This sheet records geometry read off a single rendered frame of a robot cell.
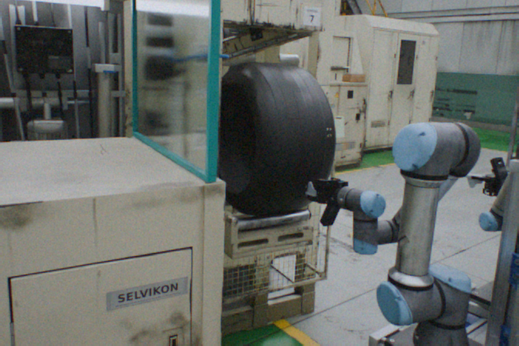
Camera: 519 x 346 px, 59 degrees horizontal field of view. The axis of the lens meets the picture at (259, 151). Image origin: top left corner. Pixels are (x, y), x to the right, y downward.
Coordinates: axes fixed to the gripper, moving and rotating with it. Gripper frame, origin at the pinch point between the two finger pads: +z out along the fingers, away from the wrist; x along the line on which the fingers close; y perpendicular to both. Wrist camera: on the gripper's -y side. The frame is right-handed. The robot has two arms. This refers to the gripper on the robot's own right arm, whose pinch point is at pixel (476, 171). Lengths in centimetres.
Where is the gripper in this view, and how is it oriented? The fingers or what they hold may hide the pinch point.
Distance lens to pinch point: 223.3
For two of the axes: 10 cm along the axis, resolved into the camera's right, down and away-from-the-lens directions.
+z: -2.2, -2.0, 9.6
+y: 0.9, 9.7, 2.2
